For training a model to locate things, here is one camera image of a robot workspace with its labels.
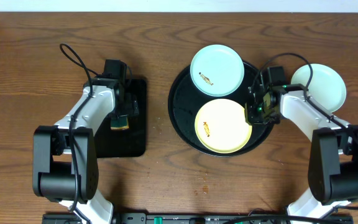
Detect green yellow sponge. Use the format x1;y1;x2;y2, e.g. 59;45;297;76
110;116;129;131

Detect round black tray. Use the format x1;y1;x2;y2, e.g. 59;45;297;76
168;66;273;157

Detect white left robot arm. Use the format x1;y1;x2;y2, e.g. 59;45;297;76
32;78;147;223

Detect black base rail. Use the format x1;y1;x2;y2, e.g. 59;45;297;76
42;212;354;224

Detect light green plate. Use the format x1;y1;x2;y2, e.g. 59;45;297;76
190;44;245;97
308;63;347;113

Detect yellow plate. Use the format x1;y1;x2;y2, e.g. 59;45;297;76
195;99;252;154

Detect rectangular black tray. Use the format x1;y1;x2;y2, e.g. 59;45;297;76
94;79;147;158

